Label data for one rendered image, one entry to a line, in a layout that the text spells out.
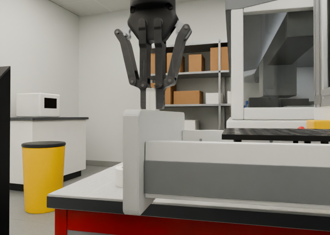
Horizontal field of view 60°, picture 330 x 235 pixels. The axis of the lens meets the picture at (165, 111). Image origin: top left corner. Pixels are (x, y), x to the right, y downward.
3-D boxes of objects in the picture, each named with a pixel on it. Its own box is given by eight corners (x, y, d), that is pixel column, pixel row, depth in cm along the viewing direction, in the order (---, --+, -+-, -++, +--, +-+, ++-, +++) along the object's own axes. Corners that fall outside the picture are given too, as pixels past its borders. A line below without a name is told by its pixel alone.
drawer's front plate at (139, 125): (122, 216, 29) (122, 109, 29) (176, 167, 57) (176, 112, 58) (138, 218, 29) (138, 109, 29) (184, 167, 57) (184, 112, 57)
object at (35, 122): (-14, 189, 356) (-14, 91, 358) (50, 172, 465) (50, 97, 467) (32, 194, 333) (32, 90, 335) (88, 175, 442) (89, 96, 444)
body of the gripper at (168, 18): (181, -7, 50) (181, 46, 50) (135, -2, 52) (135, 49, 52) (173, -28, 43) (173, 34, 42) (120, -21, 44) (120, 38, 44)
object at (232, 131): (221, 139, 33) (221, 134, 33) (225, 131, 50) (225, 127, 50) (238, 140, 32) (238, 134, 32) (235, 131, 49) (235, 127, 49)
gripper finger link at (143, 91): (147, 77, 46) (129, 78, 47) (147, 109, 46) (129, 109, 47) (150, 79, 48) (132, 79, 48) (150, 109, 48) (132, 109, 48)
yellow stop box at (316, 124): (311, 151, 65) (311, 119, 66) (303, 147, 72) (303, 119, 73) (336, 152, 64) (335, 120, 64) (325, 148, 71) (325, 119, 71)
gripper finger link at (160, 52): (158, 25, 49) (166, 24, 49) (159, 90, 49) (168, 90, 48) (151, 17, 45) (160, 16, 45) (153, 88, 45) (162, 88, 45)
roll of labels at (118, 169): (123, 189, 62) (123, 171, 62) (109, 183, 68) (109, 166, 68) (150, 185, 66) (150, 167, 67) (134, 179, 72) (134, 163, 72)
